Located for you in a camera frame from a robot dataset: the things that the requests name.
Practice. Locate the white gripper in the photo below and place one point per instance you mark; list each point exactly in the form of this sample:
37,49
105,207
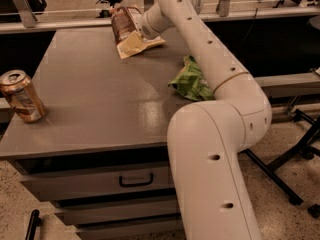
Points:
149,26

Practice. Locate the brown chip bag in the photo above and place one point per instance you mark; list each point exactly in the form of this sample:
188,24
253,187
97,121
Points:
129,40

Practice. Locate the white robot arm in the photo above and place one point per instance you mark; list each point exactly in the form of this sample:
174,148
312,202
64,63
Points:
205,138

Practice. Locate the green chip bag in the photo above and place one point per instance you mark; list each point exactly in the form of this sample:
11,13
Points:
190,82

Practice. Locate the orange soda can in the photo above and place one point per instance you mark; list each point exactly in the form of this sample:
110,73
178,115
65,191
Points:
18,90

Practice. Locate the grey drawer cabinet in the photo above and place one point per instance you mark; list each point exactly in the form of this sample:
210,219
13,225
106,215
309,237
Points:
106,117

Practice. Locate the black folding stand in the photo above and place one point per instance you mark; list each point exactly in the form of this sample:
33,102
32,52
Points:
282,170

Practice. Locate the black drawer handle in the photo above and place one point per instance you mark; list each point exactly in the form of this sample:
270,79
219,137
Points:
135,181

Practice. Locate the black bar handle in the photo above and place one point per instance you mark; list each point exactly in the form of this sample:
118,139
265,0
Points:
34,222

